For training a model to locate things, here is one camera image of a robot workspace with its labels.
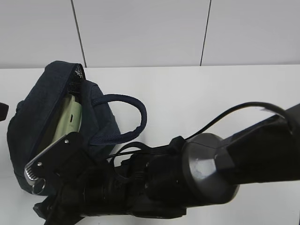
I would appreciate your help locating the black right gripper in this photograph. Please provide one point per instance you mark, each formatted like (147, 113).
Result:
(138, 180)

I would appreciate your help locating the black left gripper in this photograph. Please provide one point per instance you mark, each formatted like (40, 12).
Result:
(3, 111)

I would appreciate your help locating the green lidded glass container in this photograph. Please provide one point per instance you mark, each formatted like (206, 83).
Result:
(67, 118)

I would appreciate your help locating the navy blue lunch bag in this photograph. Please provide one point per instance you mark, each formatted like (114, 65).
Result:
(32, 126)

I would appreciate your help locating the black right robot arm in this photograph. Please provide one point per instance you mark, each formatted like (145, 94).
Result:
(213, 168)

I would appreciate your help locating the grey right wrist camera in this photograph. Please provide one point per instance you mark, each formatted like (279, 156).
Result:
(41, 171)

